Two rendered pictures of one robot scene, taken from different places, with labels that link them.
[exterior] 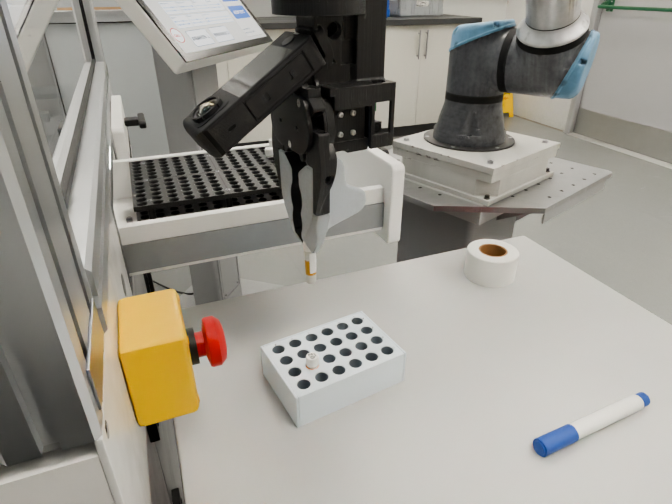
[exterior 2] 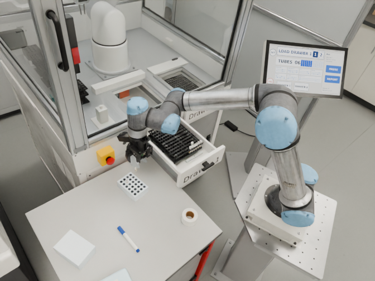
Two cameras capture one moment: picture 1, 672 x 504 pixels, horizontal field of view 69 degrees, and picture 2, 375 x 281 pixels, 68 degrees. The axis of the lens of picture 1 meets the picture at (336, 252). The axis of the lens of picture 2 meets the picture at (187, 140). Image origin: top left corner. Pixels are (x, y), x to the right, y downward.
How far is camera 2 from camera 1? 1.11 m
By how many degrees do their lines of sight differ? 52
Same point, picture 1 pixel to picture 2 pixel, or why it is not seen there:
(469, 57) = not seen: hidden behind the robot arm
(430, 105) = not seen: outside the picture
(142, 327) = (102, 150)
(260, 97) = (123, 139)
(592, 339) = (162, 245)
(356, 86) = (133, 149)
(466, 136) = (270, 197)
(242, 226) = (154, 151)
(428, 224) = not seen: hidden behind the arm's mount
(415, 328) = (155, 202)
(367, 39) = (140, 145)
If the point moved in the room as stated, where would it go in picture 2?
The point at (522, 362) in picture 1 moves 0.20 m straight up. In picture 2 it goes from (147, 226) to (148, 201)
